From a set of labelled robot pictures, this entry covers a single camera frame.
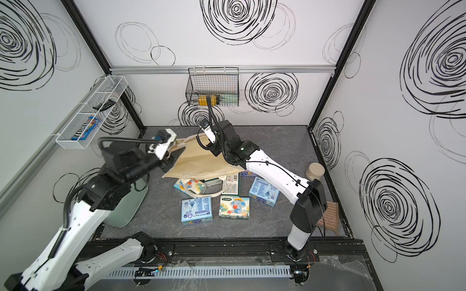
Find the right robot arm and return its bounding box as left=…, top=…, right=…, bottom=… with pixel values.
left=200, top=121, right=327, bottom=260

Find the elephant tissue pack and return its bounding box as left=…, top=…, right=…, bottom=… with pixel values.
left=174, top=179, right=206, bottom=198
left=219, top=195, right=250, bottom=219

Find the black wire basket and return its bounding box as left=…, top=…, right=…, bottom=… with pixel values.
left=185, top=66, right=240, bottom=105

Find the black remote control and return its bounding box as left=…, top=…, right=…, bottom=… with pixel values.
left=92, top=99, right=116, bottom=112

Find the green item in basket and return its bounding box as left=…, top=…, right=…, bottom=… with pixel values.
left=218, top=93, right=239, bottom=107

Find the grey cable duct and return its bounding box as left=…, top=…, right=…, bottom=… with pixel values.
left=104, top=265, right=292, bottom=280

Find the beige round jar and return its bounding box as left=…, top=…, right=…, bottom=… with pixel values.
left=306, top=162, right=325, bottom=181

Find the green tissue pack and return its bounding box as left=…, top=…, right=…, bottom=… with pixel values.
left=223, top=173, right=240, bottom=195

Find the green toaster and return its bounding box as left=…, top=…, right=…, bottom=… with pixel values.
left=104, top=175, right=149, bottom=228

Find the blue tissue pack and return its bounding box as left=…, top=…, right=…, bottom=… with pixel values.
left=249, top=177, right=280, bottom=207
left=181, top=196, right=213, bottom=225

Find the yellow item in basket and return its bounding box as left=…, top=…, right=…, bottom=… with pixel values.
left=198, top=95, right=220, bottom=107

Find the purple tissue pack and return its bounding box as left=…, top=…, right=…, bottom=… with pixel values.
left=240, top=170, right=257, bottom=177

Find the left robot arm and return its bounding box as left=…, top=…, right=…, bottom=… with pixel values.
left=4, top=137, right=185, bottom=291

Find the floral canvas tote bag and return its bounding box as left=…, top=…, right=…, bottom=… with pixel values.
left=163, top=135, right=242, bottom=197

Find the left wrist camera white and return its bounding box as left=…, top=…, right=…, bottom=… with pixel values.
left=144, top=129, right=177, bottom=160

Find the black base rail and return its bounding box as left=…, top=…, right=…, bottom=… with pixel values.
left=74, top=237, right=368, bottom=264

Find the blue candy packet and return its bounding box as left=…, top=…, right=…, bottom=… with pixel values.
left=71, top=116, right=100, bottom=141

